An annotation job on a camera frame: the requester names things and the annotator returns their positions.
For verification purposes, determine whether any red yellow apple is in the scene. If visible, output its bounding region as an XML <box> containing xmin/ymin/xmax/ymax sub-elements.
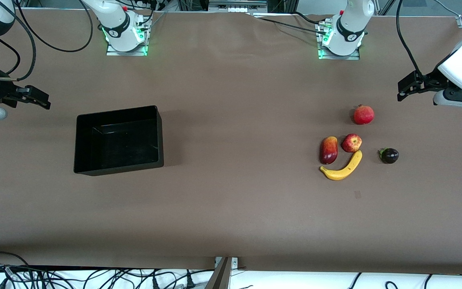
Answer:
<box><xmin>342</xmin><ymin>134</ymin><xmax>363</xmax><ymax>153</ymax></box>

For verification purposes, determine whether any black plastic box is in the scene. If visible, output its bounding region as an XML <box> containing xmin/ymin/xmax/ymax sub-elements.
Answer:
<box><xmin>73</xmin><ymin>105</ymin><xmax>164</xmax><ymax>176</ymax></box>

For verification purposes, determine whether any yellow banana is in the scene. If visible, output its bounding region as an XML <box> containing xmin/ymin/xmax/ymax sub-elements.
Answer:
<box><xmin>320</xmin><ymin>150</ymin><xmax>363</xmax><ymax>181</ymax></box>

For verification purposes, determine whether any red pomegranate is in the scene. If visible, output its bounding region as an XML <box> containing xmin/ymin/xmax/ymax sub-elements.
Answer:
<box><xmin>353</xmin><ymin>104</ymin><xmax>375</xmax><ymax>125</ymax></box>

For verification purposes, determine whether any dark purple eggplant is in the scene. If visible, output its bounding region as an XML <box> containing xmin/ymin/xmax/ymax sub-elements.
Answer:
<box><xmin>379</xmin><ymin>147</ymin><xmax>399</xmax><ymax>164</ymax></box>

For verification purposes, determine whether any red yellow mango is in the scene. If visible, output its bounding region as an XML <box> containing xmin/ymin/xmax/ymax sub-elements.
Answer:
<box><xmin>320</xmin><ymin>136</ymin><xmax>338</xmax><ymax>165</ymax></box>

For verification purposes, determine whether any grey power strip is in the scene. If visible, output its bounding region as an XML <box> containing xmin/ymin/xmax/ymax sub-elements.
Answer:
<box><xmin>209</xmin><ymin>0</ymin><xmax>267</xmax><ymax>12</ymax></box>

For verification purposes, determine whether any brown table cover sheet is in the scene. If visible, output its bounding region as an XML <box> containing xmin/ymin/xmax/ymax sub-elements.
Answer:
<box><xmin>0</xmin><ymin>9</ymin><xmax>462</xmax><ymax>275</ymax></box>

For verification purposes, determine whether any black cable on table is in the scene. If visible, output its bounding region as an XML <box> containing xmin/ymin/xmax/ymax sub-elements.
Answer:
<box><xmin>249</xmin><ymin>14</ymin><xmax>322</xmax><ymax>33</ymax></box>

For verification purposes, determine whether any grey metal post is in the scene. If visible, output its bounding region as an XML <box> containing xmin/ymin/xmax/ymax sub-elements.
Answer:
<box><xmin>205</xmin><ymin>257</ymin><xmax>239</xmax><ymax>289</ymax></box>

